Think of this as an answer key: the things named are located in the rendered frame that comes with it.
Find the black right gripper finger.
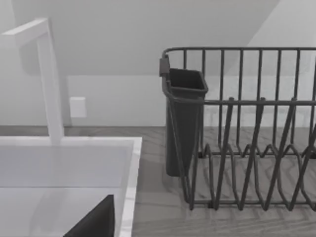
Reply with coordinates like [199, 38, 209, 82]
[63, 194, 116, 237]

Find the white sink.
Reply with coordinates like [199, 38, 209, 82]
[0, 136, 143, 237]

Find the dark grey cutlery holder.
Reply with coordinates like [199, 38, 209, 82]
[165, 68, 209, 177]

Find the tall white tap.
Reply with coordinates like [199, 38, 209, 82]
[1, 17, 65, 146]

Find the white wall socket plate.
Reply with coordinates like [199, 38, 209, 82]
[70, 97, 87, 118]

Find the dark grey wire dish rack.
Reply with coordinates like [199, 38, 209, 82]
[159, 46, 316, 211]

